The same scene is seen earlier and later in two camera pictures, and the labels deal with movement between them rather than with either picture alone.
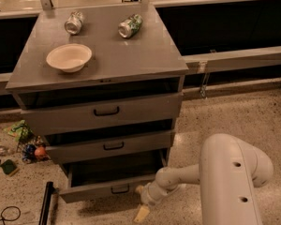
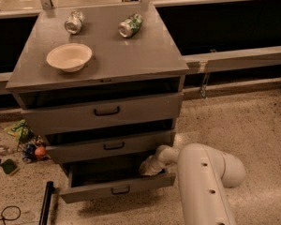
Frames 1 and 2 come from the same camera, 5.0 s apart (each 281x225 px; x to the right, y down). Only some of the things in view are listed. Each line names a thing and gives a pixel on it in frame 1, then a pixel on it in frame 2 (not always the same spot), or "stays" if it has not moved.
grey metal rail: x=247 y=59 stays
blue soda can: x=29 y=155 stays
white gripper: x=147 y=196 to x=155 y=165
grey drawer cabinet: x=102 y=85 stays
